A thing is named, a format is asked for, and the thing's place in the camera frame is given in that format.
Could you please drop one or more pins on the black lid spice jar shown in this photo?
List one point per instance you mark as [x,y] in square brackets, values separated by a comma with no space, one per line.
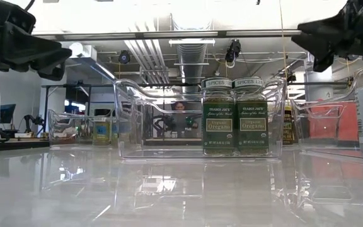
[101,132]

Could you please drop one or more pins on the clear plastic bin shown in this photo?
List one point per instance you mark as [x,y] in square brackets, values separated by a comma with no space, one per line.
[74,143]
[320,132]
[169,154]
[326,153]

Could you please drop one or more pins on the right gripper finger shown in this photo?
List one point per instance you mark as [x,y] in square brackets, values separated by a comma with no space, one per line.
[323,34]
[323,61]

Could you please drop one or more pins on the silver ceiling duct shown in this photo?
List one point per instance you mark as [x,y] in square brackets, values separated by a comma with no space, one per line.
[191,63]

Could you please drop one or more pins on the green oregano spice jar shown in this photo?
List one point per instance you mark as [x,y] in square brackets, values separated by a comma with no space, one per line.
[252,126]
[218,126]

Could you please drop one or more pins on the black overhead camera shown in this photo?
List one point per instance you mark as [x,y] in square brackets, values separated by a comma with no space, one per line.
[233,50]

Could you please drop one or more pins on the black background robot arm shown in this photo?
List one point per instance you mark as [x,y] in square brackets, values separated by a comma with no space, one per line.
[164,121]
[191,121]
[33,121]

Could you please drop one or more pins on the red cart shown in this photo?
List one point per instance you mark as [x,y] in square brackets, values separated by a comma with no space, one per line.
[350,123]

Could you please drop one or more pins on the metal rig crossbeam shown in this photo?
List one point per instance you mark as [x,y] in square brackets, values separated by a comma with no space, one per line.
[169,34]

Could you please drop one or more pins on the background computer monitor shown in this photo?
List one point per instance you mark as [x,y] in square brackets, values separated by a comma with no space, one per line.
[5,113]

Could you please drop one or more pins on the white ceiling unit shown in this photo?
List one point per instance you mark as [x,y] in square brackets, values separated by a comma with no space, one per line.
[82,50]

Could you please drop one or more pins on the seated person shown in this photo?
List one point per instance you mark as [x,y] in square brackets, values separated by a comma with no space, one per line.
[181,121]

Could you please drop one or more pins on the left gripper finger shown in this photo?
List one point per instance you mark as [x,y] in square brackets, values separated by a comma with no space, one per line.
[36,52]
[53,73]

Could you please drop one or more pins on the round black ceiling camera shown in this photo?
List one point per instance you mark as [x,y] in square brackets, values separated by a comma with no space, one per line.
[124,57]

